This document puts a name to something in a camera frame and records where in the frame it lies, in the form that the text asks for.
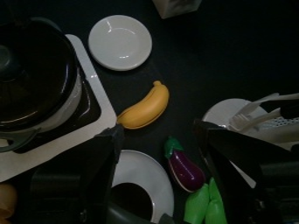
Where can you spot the dark grey toy pan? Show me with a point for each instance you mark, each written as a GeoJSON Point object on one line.
{"type": "Point", "coordinates": [130, 202]}

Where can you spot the white plastic fork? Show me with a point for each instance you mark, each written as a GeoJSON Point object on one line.
{"type": "Point", "coordinates": [248, 119]}

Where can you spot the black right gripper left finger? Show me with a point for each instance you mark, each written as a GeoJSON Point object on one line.
{"type": "Point", "coordinates": [78, 175]}

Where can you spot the white perforated basket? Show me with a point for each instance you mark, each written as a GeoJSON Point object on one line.
{"type": "Point", "coordinates": [278, 128]}

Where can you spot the white toy stove black top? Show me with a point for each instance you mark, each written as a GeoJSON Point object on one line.
{"type": "Point", "coordinates": [100, 96]}

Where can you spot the pale yellow toy food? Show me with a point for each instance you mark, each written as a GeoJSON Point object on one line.
{"type": "Point", "coordinates": [6, 201]}

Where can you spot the white box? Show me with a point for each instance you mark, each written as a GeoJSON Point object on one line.
{"type": "Point", "coordinates": [176, 7]}

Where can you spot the white plate under cutlery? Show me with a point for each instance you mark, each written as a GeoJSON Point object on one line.
{"type": "Point", "coordinates": [224, 112]}

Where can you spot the small white round plate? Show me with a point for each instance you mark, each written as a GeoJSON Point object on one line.
{"type": "Point", "coordinates": [120, 42]}

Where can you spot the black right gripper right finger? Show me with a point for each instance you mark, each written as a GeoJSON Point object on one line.
{"type": "Point", "coordinates": [249, 172]}

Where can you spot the white plastic spoon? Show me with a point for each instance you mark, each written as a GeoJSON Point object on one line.
{"type": "Point", "coordinates": [269, 100]}

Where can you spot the purple toy eggplant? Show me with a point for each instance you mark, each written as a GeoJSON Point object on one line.
{"type": "Point", "coordinates": [185, 170]}

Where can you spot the black cooking pot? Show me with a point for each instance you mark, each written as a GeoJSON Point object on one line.
{"type": "Point", "coordinates": [35, 75]}

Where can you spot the green toy vegetable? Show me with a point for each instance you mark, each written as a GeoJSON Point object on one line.
{"type": "Point", "coordinates": [202, 205]}

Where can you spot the large white round plate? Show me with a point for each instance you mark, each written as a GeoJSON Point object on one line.
{"type": "Point", "coordinates": [150, 178]}

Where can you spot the yellow toy banana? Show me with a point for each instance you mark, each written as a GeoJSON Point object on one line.
{"type": "Point", "coordinates": [146, 108]}

